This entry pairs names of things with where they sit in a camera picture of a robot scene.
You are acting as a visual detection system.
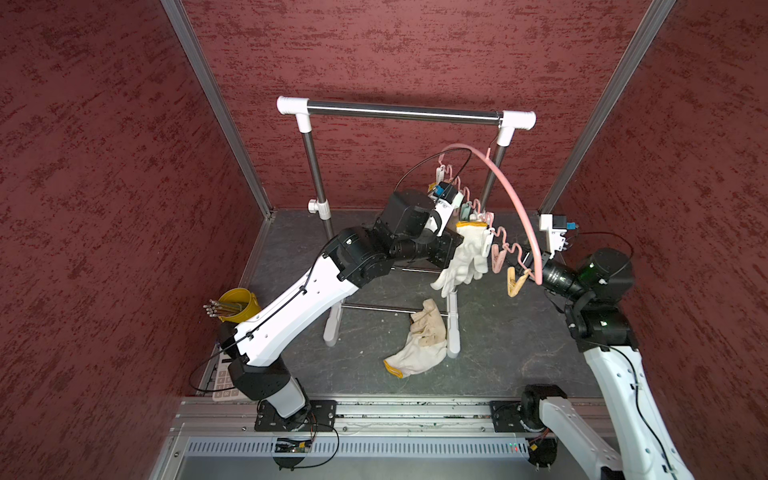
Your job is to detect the aluminium front rail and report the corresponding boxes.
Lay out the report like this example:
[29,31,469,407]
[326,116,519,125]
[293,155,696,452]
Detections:
[167,395,661,438]

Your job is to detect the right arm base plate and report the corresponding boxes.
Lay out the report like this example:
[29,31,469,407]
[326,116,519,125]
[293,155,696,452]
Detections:
[488,399,574,434]

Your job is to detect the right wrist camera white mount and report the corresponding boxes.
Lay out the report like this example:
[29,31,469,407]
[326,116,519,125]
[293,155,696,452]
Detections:
[538,213,579,259]

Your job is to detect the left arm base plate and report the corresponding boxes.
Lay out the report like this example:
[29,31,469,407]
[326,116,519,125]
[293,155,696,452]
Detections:
[253,400,338,433]

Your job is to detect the yellow clothespin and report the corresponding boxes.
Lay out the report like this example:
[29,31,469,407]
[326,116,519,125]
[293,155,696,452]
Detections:
[506,267,531,298]

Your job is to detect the pink clip hanger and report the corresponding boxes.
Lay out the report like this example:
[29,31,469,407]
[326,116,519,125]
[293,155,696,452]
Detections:
[437,143,544,286]

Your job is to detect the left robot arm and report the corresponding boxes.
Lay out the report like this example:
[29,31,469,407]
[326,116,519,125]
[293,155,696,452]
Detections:
[219,182,463,423]

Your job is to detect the pencils in cup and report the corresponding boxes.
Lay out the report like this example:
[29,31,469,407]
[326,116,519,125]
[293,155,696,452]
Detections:
[203,300,247,317]

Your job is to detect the clothes rack with steel bars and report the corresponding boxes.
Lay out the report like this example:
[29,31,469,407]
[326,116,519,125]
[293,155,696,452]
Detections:
[276,96,537,359]

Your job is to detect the beige glove on pile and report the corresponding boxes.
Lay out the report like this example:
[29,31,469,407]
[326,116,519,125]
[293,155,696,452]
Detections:
[410,299,447,348]

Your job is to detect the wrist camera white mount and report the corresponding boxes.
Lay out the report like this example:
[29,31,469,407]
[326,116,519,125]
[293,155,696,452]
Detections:
[538,213,579,259]
[432,181,464,236]

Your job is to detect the white glove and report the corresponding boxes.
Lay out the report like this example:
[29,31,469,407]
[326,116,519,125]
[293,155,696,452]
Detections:
[430,222,493,298]
[383,341,447,379]

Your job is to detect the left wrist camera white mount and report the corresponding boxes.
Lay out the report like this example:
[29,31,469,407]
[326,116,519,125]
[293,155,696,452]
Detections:
[432,181,464,236]

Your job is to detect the white calculator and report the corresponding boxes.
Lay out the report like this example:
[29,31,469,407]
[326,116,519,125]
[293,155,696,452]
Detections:
[210,355,249,402]

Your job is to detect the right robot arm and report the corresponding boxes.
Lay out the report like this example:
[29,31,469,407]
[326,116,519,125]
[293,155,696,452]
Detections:
[520,248,693,479]

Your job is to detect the yellow cup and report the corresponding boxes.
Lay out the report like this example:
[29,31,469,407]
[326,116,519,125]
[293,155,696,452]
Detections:
[217,288,261,324]

